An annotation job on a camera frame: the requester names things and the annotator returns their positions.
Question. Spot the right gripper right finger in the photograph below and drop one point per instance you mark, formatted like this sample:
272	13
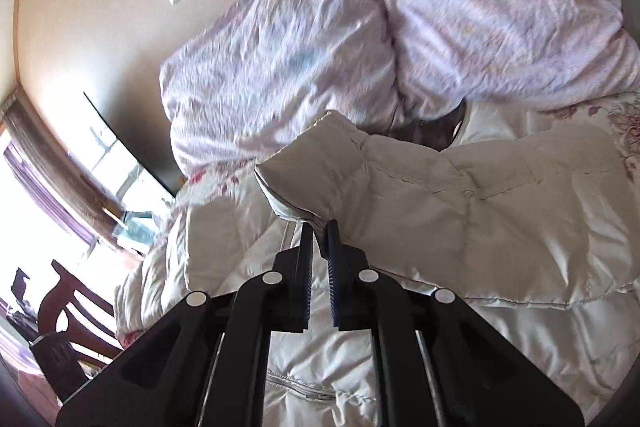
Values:
437	362

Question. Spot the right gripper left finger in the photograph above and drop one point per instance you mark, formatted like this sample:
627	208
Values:
205	362

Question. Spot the cream white down jacket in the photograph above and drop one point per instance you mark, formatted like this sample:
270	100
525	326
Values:
538	233

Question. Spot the dark wooden chair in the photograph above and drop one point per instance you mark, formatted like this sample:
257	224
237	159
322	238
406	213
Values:
75	333

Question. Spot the floral bed quilt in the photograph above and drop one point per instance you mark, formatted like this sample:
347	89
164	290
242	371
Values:
620	121

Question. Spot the brown window curtain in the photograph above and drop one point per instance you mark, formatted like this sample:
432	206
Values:
80	193

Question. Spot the left lilac pillow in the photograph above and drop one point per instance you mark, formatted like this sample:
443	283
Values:
266	69

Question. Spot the lilac pillow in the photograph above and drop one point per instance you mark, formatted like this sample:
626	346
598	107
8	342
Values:
541	54
266	69

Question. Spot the right lilac pillow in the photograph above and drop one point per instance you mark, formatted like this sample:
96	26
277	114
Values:
541	54

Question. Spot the dark framed wall mirror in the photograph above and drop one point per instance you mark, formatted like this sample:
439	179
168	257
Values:
116	167

